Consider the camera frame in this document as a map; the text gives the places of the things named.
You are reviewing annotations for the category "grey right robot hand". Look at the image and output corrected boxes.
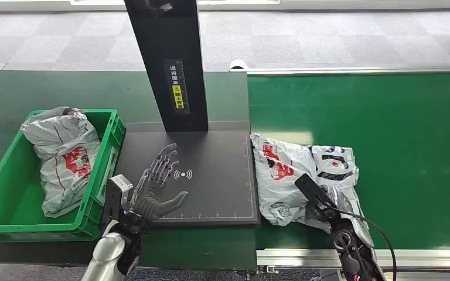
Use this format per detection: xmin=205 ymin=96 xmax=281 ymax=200
xmin=326 ymin=187 xmax=374 ymax=248

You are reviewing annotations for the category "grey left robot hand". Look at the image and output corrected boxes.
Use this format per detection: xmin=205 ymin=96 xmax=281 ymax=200
xmin=131 ymin=142 xmax=189 ymax=222

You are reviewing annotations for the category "grey package with black print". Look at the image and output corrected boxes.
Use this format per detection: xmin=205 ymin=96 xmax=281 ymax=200
xmin=250 ymin=133 xmax=366 ymax=235

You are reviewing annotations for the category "black inbound scanner machine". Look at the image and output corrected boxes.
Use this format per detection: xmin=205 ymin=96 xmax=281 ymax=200
xmin=114 ymin=0 xmax=261 ymax=228

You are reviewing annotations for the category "green conveyor belt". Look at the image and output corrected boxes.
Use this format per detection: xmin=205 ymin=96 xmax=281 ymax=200
xmin=247 ymin=71 xmax=450 ymax=251

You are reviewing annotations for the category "grey package with red print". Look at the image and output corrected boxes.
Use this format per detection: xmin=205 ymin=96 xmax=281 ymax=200
xmin=20 ymin=107 xmax=101 ymax=218

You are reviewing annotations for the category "black yellow label sticker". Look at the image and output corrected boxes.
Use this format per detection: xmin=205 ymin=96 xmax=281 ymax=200
xmin=163 ymin=59 xmax=190 ymax=115

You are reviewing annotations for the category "green plastic crate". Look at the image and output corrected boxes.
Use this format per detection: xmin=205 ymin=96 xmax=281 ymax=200
xmin=0 ymin=108 xmax=126 ymax=243

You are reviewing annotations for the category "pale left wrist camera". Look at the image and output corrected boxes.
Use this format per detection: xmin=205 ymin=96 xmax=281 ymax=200
xmin=100 ymin=174 xmax=134 ymax=229

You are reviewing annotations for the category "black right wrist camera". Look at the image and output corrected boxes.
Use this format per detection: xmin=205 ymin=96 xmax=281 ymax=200
xmin=294 ymin=173 xmax=337 ymax=213

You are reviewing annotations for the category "aluminium conveyor frame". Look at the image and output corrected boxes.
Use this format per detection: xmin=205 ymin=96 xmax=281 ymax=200
xmin=229 ymin=59 xmax=450 ymax=281

